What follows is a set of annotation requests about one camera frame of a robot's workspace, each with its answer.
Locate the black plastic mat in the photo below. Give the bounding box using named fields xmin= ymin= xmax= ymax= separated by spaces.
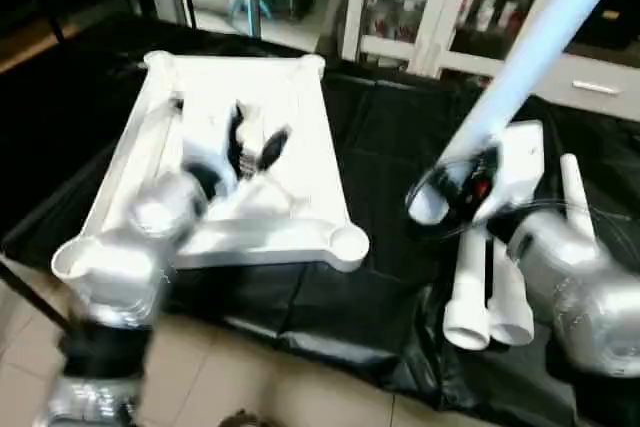
xmin=0 ymin=12 xmax=640 ymax=427

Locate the white drawer unit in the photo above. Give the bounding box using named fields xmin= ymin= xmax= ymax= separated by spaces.
xmin=545 ymin=51 xmax=640 ymax=124

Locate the white plastic table leg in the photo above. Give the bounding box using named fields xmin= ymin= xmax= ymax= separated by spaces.
xmin=487 ymin=235 xmax=537 ymax=347
xmin=557 ymin=153 xmax=593 ymax=226
xmin=442 ymin=230 xmax=492 ymax=352
xmin=404 ymin=0 xmax=640 ymax=228

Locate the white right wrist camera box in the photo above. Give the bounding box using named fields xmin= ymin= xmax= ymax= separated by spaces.
xmin=488 ymin=121 xmax=547 ymax=220

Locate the light blue plastic object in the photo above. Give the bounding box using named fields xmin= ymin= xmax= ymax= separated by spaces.
xmin=229 ymin=0 xmax=273 ymax=36

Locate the white plastic table top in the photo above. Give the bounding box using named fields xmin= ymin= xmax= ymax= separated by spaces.
xmin=50 ymin=49 xmax=372 ymax=284

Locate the white glass-door cabinet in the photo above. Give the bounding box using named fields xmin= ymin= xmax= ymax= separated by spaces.
xmin=342 ymin=0 xmax=583 ymax=85

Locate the black low cabinet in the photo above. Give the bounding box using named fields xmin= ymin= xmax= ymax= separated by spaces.
xmin=575 ymin=0 xmax=640 ymax=58

